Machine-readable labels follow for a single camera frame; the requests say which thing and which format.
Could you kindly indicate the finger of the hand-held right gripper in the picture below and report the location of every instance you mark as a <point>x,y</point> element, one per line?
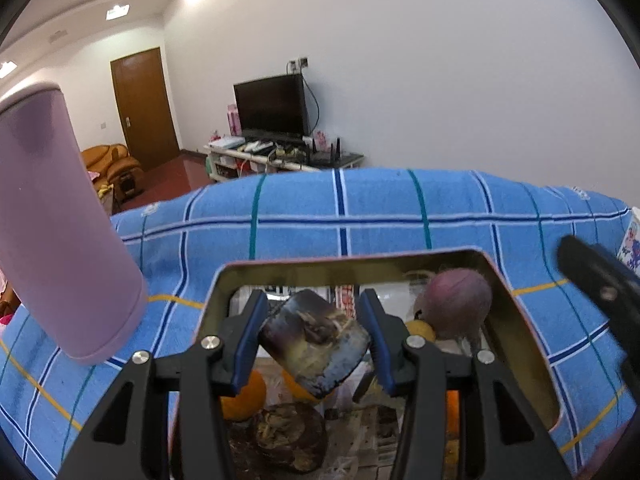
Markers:
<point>595,275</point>

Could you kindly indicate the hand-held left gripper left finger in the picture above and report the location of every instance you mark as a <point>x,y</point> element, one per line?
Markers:
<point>250,340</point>

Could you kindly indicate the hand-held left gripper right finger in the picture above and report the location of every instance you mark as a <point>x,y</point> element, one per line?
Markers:
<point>372,340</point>

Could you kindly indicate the small yellow round fruit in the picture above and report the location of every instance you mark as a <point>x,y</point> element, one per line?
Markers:
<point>420,331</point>
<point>451,455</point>

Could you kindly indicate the cut taro piece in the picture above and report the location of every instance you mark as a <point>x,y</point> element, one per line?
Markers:
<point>315,345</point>

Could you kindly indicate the small orange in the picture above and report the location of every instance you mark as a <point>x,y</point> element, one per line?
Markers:
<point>247,402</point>
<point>452,410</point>

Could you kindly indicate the round purple root vegetable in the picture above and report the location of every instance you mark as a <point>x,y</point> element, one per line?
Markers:
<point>455,300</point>

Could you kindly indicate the pink tin box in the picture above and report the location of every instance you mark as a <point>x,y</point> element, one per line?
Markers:
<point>525,360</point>

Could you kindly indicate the white mug with blue flowers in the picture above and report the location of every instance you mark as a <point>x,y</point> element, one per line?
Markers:
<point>631,245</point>

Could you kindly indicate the blue plaid blanket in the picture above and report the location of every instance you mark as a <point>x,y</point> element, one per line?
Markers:
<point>350,210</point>

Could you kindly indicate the white television stand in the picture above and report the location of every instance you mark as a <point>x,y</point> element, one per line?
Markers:
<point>225,162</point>

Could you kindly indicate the black router with antennas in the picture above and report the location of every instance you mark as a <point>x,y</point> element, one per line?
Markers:
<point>327,155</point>

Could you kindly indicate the white flat box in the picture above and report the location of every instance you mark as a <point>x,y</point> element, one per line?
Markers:
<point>227,142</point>

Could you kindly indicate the orange leather sofa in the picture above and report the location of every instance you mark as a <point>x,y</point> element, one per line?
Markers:
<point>125,165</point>

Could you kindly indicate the pink upright box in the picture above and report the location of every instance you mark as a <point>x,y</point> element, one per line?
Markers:
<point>234,120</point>

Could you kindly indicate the light purple tumbler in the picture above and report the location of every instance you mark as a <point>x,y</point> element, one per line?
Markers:
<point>60,220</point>

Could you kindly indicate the floral sofa cushion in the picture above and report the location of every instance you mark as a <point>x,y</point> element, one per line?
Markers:
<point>93,174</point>

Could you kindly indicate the black flat television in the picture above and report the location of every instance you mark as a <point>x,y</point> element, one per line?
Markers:
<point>270,105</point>

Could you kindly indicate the brown wooden door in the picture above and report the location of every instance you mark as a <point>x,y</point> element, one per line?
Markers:
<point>142,110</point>

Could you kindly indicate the rectangular ceiling light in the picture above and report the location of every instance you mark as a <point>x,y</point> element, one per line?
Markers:
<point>118,11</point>

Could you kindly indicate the recessed ceiling light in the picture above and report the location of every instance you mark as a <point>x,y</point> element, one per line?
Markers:
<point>6,69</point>

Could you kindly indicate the wall power socket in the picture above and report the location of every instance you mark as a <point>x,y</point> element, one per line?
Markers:
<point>297,64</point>

